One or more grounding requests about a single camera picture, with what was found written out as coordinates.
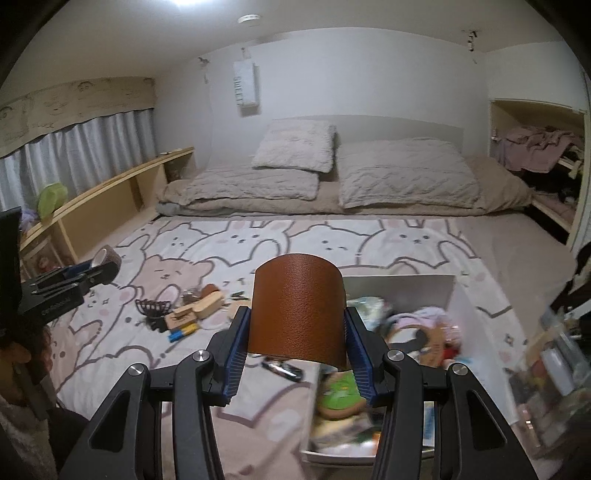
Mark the white smoke detector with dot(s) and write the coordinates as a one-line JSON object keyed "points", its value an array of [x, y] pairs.
{"points": [[249, 19]]}

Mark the black hair clip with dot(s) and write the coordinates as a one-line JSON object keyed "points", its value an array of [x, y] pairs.
{"points": [[158, 324]]}

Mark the green clip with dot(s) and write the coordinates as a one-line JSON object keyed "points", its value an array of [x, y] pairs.
{"points": [[238, 294]]}

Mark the dark hair claw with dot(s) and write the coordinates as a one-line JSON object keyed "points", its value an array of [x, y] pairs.
{"points": [[152, 308]]}

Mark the large quilted pillow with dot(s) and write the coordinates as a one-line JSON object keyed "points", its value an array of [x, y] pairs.
{"points": [[406, 175]]}

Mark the oblong wooden box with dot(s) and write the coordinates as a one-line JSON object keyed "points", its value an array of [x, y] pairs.
{"points": [[210, 307]]}

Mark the small brown pouch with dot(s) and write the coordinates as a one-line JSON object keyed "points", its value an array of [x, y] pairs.
{"points": [[211, 290]]}

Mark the brown leather sleeve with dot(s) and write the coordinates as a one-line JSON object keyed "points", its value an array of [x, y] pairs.
{"points": [[295, 309]]}

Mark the fluffy grey pillow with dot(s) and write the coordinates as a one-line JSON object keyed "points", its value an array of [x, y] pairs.
{"points": [[295, 143]]}

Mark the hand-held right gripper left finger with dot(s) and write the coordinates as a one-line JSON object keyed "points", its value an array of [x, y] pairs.
{"points": [[235, 364]]}

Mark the clear plastic storage organizer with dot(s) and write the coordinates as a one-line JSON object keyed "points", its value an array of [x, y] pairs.
{"points": [[554, 360]]}

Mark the green plush toy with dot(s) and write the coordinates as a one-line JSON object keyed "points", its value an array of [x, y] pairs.
{"points": [[51, 199]]}

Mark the wooden block stamp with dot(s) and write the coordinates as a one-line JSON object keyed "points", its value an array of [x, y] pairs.
{"points": [[184, 311]]}

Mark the green cartoon packet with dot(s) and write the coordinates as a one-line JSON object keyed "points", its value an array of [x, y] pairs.
{"points": [[339, 392]]}

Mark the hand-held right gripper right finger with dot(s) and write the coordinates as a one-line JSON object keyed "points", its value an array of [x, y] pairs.
{"points": [[360, 369]]}

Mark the brown tape roll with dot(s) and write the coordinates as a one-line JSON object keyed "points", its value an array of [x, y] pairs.
{"points": [[111, 262]]}

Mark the white wardrobe cabinet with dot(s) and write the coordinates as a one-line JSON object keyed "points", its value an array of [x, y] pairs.
{"points": [[501, 113]]}

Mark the white cardboard box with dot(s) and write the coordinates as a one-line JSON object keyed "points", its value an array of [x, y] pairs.
{"points": [[406, 288]]}

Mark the boxed red white flowers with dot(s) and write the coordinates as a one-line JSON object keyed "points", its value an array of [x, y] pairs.
{"points": [[44, 263]]}

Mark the folded beige duvet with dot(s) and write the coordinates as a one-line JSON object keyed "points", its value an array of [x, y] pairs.
{"points": [[258, 184]]}

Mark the grey curtain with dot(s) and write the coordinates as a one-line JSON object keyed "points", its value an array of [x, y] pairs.
{"points": [[92, 143]]}

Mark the pale pink soft item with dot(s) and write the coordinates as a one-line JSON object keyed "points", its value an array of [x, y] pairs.
{"points": [[418, 317]]}

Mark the dark wall hook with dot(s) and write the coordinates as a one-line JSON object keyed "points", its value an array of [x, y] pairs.
{"points": [[471, 39]]}

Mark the person's left forearm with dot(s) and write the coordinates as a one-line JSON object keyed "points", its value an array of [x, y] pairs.
{"points": [[18, 438]]}

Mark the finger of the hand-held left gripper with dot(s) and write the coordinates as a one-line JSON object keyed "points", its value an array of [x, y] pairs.
{"points": [[69, 271], [92, 278]]}

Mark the grey folded blanket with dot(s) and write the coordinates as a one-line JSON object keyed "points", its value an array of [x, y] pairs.
{"points": [[168, 208]]}

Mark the carved wooden coaster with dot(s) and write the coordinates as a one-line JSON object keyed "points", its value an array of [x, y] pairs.
{"points": [[178, 321]]}

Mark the pink clothes pile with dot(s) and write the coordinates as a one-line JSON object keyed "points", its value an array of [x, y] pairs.
{"points": [[531, 147]]}

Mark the clear brownish tape roll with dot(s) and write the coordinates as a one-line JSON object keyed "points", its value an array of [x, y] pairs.
{"points": [[191, 294]]}

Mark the blue and yellow marker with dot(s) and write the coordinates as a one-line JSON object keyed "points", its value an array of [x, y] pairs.
{"points": [[184, 331]]}

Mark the wooden bedside shelf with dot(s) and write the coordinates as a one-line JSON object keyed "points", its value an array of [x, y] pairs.
{"points": [[101, 203]]}

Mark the printed animal blanket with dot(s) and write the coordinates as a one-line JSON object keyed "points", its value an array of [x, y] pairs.
{"points": [[277, 240]]}

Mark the dark clothes pile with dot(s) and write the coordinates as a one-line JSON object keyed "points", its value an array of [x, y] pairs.
{"points": [[554, 184]]}

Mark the beige printed valance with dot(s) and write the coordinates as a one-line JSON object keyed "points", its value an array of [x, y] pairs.
{"points": [[69, 104]]}

